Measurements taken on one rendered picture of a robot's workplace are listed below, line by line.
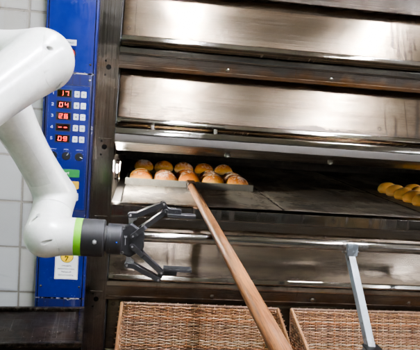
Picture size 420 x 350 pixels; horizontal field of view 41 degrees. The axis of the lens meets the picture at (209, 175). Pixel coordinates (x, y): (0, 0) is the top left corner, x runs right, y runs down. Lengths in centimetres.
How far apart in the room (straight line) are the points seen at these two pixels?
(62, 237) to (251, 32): 95
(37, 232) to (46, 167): 16
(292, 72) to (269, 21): 19
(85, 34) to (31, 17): 18
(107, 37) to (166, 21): 20
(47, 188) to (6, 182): 53
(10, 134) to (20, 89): 29
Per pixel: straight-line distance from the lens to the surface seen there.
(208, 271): 196
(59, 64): 111
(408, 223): 214
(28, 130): 133
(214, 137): 176
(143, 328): 198
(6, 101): 102
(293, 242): 161
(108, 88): 189
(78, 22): 188
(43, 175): 140
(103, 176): 190
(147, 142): 174
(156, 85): 190
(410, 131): 209
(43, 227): 138
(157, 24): 190
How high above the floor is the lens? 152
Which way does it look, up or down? 7 degrees down
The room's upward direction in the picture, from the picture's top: 4 degrees clockwise
